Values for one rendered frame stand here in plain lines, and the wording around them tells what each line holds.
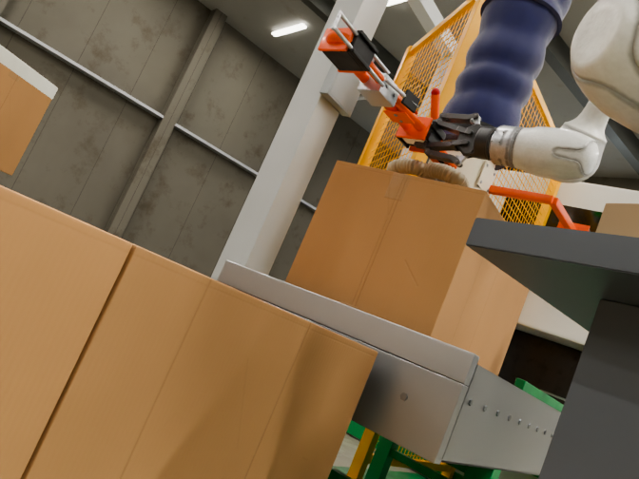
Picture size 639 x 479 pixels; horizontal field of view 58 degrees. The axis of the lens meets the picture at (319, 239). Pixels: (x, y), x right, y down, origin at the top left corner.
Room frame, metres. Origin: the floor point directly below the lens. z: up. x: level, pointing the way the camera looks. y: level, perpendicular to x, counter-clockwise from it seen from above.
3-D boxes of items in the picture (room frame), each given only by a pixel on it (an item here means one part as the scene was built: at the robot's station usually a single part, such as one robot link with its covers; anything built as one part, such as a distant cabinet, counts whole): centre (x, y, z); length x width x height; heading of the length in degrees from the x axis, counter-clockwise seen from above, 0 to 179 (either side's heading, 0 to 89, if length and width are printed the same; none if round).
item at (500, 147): (1.22, -0.30, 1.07); 0.09 x 0.06 x 0.09; 142
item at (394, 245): (1.55, -0.30, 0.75); 0.60 x 0.40 x 0.40; 145
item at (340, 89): (2.44, 0.17, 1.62); 0.20 x 0.05 x 0.30; 142
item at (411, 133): (1.38, -0.13, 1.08); 0.10 x 0.08 x 0.06; 50
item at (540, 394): (2.32, -1.24, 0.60); 1.60 x 0.11 x 0.09; 142
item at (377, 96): (1.21, 0.01, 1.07); 0.07 x 0.07 x 0.04; 50
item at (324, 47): (1.11, 0.10, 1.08); 0.08 x 0.07 x 0.05; 140
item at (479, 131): (1.27, -0.25, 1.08); 0.09 x 0.07 x 0.08; 52
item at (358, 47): (1.12, 0.03, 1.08); 0.31 x 0.03 x 0.05; 140
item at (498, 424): (2.00, -1.07, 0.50); 2.31 x 0.05 x 0.19; 142
